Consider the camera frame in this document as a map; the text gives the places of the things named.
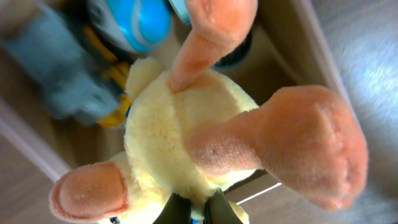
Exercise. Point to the colourful puzzle cube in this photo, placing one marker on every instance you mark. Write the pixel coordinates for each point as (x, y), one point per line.
(181, 11)

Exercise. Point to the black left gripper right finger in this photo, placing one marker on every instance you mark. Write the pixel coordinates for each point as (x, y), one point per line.
(218, 210)

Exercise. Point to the black round puck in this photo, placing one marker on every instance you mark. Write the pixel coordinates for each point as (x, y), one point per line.
(237, 55)

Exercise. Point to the yellow plush bunny toy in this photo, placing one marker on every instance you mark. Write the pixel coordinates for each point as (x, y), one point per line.
(106, 192)

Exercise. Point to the yellow grey toy truck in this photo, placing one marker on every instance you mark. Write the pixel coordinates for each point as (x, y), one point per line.
(77, 75)

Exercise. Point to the blue white ball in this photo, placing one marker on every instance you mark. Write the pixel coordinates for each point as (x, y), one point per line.
(135, 26)

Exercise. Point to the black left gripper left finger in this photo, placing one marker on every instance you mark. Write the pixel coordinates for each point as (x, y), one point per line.
(177, 210)

